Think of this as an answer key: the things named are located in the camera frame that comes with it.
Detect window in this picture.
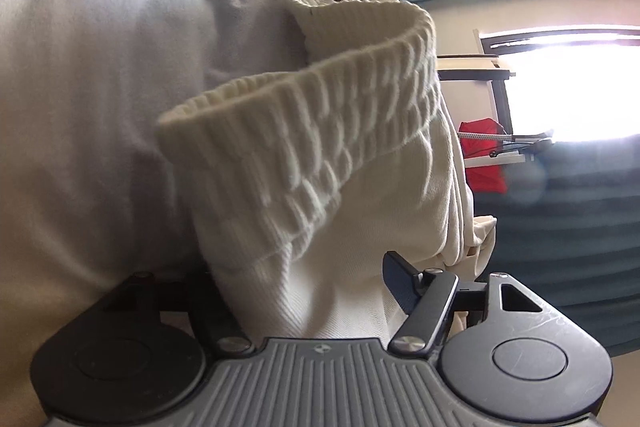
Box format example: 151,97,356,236
479,26,640,146

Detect garment steamer stand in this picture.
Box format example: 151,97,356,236
460,129,557,158

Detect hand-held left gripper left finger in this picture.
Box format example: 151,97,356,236
102,272,255,354

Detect white standing board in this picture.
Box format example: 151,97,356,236
437,54,516,82

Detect white knit pants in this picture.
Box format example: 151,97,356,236
157,0,498,343

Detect red cloth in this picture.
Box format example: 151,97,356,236
459,118,507,194

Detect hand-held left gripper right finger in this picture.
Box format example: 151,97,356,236
383,252,543,356

